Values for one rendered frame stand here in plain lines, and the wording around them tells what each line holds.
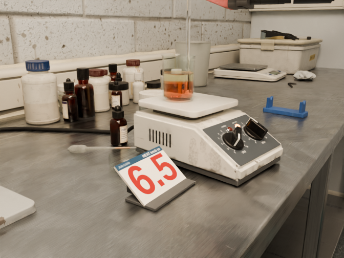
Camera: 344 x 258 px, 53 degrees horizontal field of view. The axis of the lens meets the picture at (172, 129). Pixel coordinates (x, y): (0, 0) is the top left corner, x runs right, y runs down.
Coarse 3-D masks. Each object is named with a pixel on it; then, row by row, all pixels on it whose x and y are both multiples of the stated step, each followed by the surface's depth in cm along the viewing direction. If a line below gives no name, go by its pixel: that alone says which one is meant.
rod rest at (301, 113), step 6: (270, 102) 85; (300, 102) 79; (264, 108) 85; (270, 108) 85; (276, 108) 85; (282, 108) 85; (300, 108) 79; (282, 114) 82; (288, 114) 81; (294, 114) 80; (300, 114) 79; (306, 114) 80
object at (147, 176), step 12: (156, 156) 46; (132, 168) 42; (144, 168) 44; (156, 168) 45; (168, 168) 46; (132, 180) 41; (144, 180) 42; (156, 180) 43; (168, 180) 45; (144, 192) 41
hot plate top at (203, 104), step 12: (156, 96) 58; (204, 96) 58; (216, 96) 58; (156, 108) 52; (168, 108) 50; (180, 108) 50; (192, 108) 50; (204, 108) 50; (216, 108) 51; (228, 108) 53
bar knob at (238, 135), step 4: (236, 128) 47; (240, 128) 48; (232, 132) 48; (236, 132) 47; (240, 132) 47; (224, 136) 47; (228, 136) 48; (232, 136) 47; (236, 136) 46; (240, 136) 46; (224, 140) 47; (228, 140) 47; (232, 140) 46; (236, 140) 46; (240, 140) 46; (228, 144) 46; (232, 144) 46; (236, 144) 46; (240, 144) 47; (236, 148) 46; (240, 148) 47
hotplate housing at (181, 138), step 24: (144, 120) 53; (168, 120) 51; (192, 120) 50; (216, 120) 51; (144, 144) 55; (168, 144) 51; (192, 144) 48; (216, 144) 46; (192, 168) 49; (216, 168) 46; (240, 168) 44; (264, 168) 50
